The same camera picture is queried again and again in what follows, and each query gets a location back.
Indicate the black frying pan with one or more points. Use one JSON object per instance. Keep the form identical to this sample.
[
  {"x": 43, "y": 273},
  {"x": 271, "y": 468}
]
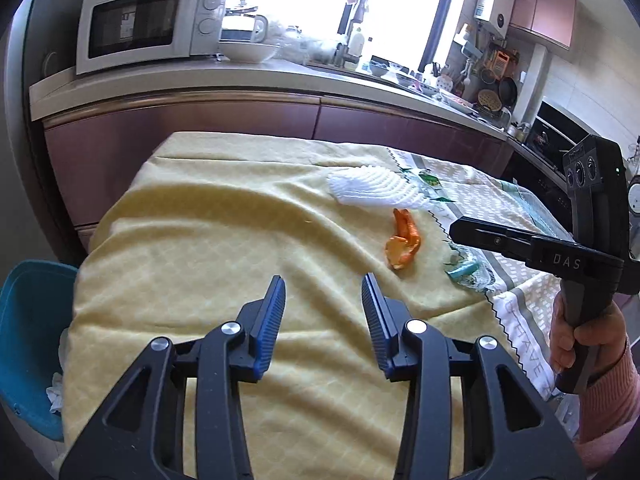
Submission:
[{"x": 508, "y": 91}]

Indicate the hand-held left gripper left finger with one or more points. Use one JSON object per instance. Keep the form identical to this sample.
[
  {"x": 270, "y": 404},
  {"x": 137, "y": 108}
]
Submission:
[{"x": 267, "y": 320}]

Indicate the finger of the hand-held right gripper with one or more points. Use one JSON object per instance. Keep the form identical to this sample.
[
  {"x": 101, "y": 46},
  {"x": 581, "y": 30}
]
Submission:
[{"x": 490, "y": 235}]

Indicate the white microwave oven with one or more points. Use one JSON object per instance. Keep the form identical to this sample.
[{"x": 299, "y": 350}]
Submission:
[{"x": 135, "y": 20}]

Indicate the blue patterned bowl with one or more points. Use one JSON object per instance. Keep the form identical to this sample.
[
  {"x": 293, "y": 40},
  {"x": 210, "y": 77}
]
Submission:
[
  {"x": 380, "y": 67},
  {"x": 409, "y": 80}
]

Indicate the white patterned tea towel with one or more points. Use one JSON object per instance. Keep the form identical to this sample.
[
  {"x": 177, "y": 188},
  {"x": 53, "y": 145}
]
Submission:
[{"x": 500, "y": 195}]

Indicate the person's right hand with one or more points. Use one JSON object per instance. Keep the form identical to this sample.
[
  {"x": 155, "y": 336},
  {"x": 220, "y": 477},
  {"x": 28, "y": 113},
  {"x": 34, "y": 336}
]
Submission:
[{"x": 607, "y": 330}]

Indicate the pink wall cabinet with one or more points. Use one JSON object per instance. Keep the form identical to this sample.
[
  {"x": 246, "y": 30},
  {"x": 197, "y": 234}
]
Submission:
[{"x": 545, "y": 10}]

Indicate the person's right forearm pink sleeve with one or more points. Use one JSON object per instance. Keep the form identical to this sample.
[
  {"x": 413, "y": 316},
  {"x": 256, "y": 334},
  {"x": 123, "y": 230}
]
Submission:
[{"x": 610, "y": 410}]

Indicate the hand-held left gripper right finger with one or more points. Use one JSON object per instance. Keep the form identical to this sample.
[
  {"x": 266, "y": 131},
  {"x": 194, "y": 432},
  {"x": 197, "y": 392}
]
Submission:
[{"x": 375, "y": 320}]

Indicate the yellow checked tablecloth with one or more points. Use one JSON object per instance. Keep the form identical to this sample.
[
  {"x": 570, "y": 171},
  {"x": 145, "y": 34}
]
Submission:
[{"x": 225, "y": 240}]

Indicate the white wall water heater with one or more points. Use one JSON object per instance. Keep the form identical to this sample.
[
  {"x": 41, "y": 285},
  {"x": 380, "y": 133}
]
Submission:
[{"x": 495, "y": 0}]

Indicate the teal clear wrapper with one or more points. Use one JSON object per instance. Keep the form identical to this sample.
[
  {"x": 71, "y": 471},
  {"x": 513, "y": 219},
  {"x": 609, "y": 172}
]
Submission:
[{"x": 462, "y": 271}]

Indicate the white bowl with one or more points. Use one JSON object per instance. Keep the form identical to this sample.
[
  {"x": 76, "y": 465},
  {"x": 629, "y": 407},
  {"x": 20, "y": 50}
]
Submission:
[{"x": 247, "y": 52}]

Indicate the kitchen counter maroon cabinets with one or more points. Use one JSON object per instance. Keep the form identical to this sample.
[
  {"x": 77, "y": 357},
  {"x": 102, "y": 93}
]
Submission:
[{"x": 200, "y": 125}]

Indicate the blue trash bin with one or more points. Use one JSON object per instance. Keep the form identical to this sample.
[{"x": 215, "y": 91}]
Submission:
[{"x": 30, "y": 320}]

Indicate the clear plastic bags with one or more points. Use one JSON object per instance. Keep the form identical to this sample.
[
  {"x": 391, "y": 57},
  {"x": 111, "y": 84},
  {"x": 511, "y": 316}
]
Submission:
[{"x": 305, "y": 42}]

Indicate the white bottle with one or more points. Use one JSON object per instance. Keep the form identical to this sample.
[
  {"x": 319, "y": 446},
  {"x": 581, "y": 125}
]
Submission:
[{"x": 356, "y": 42}]

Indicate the metal pot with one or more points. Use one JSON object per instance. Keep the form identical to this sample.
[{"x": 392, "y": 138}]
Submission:
[{"x": 517, "y": 132}]

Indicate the small green torn wrapper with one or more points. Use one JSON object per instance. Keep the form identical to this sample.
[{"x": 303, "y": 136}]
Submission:
[{"x": 427, "y": 178}]

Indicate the white tissue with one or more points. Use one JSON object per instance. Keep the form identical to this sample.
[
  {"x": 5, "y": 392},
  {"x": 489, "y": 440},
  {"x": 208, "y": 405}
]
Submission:
[{"x": 56, "y": 395}]

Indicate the black built-in oven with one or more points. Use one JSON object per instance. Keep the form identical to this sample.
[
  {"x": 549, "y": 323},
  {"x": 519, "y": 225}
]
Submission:
[{"x": 547, "y": 132}]

